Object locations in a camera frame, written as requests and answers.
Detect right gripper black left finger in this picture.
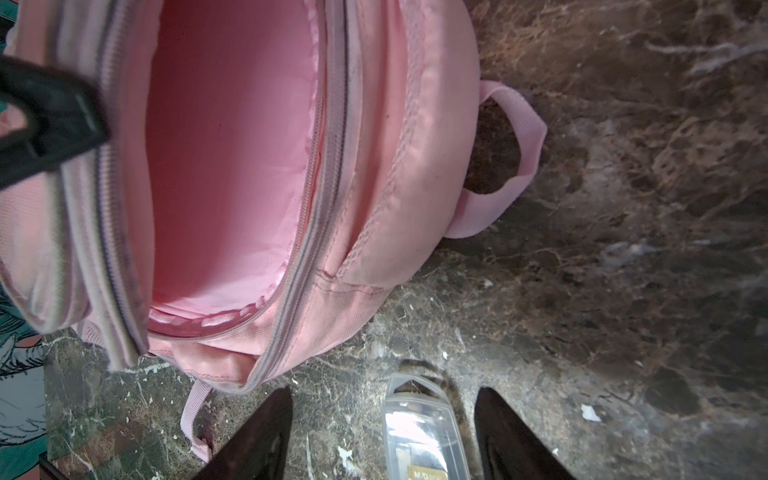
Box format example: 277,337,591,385
193,387,293,480

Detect clear plastic small case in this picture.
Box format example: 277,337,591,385
382,373,470,480

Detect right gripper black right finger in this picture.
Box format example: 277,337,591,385
474,387,575,480

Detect pink student backpack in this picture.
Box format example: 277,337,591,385
1,1,547,435

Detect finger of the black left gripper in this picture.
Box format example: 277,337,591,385
1,56,110,189

